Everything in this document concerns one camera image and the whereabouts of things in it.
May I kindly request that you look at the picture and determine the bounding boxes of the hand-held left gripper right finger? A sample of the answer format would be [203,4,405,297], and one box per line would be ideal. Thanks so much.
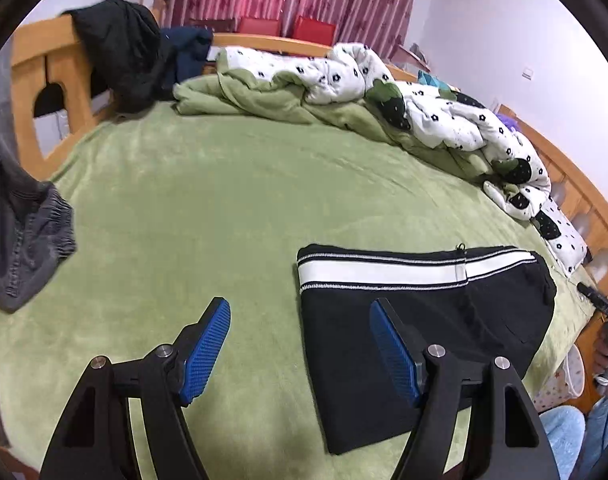
[369,297,561,480]

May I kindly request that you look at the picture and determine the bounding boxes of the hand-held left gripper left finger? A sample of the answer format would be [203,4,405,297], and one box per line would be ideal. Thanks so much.
[39,296,232,480]

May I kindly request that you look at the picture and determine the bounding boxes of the black pants with white stripe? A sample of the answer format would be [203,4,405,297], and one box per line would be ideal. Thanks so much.
[296,243,558,456]

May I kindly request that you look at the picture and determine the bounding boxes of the person's leg in light blue pants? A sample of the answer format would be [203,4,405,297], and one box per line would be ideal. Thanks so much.
[540,387,608,480]

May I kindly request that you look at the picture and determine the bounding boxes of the grey denim pants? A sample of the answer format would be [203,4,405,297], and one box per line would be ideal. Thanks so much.
[0,47,77,313]

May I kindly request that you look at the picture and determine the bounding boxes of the green bed blanket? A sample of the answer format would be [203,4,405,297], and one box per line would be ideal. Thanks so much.
[0,87,597,480]

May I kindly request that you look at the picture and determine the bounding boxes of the white star-print bin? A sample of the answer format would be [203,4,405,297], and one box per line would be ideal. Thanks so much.
[531,345,585,411]

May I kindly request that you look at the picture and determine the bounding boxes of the black remote control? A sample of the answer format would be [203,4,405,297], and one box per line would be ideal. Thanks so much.
[577,282,608,317]

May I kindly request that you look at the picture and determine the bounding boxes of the white floral quilt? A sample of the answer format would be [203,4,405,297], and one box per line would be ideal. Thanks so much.
[174,42,589,275]

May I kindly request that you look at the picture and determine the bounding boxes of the navy blue garment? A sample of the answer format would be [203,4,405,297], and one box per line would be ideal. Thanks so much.
[159,26,215,90]

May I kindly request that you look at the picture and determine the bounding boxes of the black jacket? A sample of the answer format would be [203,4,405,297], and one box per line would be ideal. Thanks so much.
[61,0,175,115]

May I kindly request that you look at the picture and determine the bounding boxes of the red chair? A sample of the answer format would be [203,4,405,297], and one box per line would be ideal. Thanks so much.
[291,16,338,46]
[238,16,281,39]

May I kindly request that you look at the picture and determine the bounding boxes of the wooden bed frame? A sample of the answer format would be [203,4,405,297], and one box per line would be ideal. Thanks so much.
[0,12,608,480]

